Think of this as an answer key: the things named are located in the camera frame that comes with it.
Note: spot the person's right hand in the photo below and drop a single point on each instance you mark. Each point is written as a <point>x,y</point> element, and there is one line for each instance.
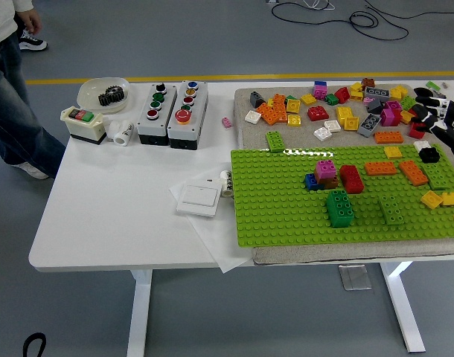
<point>30,20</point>

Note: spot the pink square brick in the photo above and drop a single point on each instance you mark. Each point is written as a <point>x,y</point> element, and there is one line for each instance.
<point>320,93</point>
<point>326,169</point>

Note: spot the brown brick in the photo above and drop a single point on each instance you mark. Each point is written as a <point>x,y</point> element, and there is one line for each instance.
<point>368,82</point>
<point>331,183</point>

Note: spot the dark green tall brick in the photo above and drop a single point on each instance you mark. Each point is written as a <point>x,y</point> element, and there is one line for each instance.
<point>340,210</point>

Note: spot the blue brick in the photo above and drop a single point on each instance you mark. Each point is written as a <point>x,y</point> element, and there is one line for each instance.
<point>320,84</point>
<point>312,183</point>

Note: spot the person's right forearm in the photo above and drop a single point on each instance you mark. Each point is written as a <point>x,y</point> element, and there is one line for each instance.
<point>22,5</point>

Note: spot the green baseplate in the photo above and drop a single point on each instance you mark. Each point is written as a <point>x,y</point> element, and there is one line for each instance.
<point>271,193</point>

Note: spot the light green small flat piece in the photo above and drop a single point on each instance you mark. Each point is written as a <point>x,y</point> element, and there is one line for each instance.
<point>433,86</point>

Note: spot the white small brick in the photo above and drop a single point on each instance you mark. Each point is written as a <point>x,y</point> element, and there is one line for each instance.
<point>421,145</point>

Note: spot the black gear-shaped block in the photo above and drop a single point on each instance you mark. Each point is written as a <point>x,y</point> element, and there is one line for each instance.
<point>429,155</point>

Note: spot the light green flat wide brick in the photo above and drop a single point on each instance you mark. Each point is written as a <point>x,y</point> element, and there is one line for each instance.
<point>437,177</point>

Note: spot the magenta brick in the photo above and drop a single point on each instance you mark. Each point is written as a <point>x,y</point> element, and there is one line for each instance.
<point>390,118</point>
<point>392,105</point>

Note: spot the orange long brick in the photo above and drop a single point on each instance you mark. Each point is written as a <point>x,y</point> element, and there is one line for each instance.
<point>267,113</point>
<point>414,173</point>
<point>388,137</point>
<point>381,168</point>

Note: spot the yellow square brick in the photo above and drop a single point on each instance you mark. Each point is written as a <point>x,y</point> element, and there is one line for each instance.
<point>293,106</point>
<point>294,121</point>
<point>393,152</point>
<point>308,99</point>

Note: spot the grey long brick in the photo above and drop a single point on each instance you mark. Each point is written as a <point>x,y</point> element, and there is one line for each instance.
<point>369,125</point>
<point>377,93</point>

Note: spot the small pink brick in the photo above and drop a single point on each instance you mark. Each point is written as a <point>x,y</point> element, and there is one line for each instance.
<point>227,122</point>
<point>368,100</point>

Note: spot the white bowl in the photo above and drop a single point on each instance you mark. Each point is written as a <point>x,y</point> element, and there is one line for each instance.
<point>89,91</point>

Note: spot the black gear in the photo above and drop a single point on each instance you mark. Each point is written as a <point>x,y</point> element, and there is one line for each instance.
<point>105,100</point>
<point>115,93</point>

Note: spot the light green flat long brick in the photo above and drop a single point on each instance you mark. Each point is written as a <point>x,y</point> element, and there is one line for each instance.
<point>392,210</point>

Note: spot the red long brick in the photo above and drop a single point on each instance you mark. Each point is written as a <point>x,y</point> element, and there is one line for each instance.
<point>351,179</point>

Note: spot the white square brick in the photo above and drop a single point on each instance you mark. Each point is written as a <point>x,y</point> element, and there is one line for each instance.
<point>332,126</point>
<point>253,116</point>
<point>322,134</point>

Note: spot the plain white tube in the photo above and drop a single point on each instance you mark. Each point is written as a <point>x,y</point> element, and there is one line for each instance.
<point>111,128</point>

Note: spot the red square brick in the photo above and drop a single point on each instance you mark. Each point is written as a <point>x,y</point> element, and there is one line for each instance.
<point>318,113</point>

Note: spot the white tube with writing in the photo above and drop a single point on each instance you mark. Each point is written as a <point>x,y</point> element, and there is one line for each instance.
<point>123,133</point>
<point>227,184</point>

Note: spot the grey four-button control box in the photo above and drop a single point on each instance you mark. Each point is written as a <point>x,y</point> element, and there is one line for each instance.
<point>156,111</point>

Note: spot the light green six-stud brick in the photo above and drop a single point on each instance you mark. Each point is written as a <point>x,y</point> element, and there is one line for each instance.
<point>275,141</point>

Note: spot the metal floor plate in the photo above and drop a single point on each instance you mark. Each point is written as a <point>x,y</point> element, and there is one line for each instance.
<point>355,277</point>

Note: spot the grey control box emergency stop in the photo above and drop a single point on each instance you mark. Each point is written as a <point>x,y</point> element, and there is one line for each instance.
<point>186,126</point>

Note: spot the white table leg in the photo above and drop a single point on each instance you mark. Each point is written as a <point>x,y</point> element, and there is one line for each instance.
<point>402,305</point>
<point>139,316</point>

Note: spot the dark grey sloped brick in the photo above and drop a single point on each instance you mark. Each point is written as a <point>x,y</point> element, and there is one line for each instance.
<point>256,99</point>

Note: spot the white paper sheet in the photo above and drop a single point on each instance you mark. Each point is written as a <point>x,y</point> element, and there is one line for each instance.
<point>212,238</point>

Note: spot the cream switch box red green buttons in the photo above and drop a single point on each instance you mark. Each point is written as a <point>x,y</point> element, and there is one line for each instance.
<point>82,126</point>

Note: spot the white wall switch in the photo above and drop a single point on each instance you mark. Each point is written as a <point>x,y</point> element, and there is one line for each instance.
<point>198,201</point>

